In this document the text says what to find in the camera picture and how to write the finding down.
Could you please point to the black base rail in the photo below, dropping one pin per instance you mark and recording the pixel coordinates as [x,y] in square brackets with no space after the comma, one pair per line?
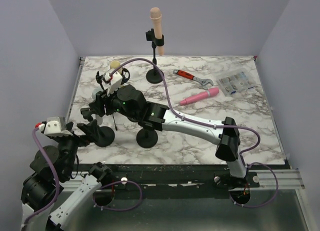
[163,181]

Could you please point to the peach microphone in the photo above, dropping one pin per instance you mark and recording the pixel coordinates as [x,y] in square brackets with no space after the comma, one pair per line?
[156,18]

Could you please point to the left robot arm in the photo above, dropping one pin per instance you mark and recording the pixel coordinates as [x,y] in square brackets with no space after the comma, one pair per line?
[53,165]

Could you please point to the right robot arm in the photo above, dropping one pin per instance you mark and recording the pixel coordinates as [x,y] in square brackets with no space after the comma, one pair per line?
[132,104]

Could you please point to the red handled adjustable wrench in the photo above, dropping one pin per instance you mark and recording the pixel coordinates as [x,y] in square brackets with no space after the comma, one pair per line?
[203,82]

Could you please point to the white grey-headed microphone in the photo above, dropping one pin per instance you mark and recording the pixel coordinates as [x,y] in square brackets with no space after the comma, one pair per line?
[93,97]

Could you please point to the black shock-mount round-base stand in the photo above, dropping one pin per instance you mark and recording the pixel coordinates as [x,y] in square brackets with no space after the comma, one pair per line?
[146,138]

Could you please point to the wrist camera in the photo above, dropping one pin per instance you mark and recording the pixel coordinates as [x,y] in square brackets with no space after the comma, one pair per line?
[54,127]
[114,80]

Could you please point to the clear plastic parts box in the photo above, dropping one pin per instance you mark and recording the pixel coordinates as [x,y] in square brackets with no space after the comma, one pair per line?
[235,81]

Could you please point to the black tripod shock-mount stand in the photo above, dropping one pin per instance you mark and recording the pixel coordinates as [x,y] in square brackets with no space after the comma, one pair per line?
[123,71]

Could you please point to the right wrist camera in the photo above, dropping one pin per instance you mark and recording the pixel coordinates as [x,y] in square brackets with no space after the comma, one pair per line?
[114,80]

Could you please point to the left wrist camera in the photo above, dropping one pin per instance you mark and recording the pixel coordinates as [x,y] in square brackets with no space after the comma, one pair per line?
[54,127]

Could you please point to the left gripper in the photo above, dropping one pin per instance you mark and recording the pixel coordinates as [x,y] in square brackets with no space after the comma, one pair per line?
[91,130]

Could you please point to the black clip round-base stand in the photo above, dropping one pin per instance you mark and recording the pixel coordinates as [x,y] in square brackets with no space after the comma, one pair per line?
[108,133]

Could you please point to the beige microphone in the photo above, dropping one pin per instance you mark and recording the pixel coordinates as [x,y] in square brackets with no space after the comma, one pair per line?
[114,64]

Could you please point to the pink microphone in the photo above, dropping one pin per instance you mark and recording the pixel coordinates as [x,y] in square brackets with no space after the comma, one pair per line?
[211,92]

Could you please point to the tall black round-base stand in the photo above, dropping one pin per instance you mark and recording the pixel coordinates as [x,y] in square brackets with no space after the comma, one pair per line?
[153,76]

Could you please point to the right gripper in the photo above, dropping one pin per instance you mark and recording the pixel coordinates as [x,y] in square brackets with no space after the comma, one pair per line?
[98,104]

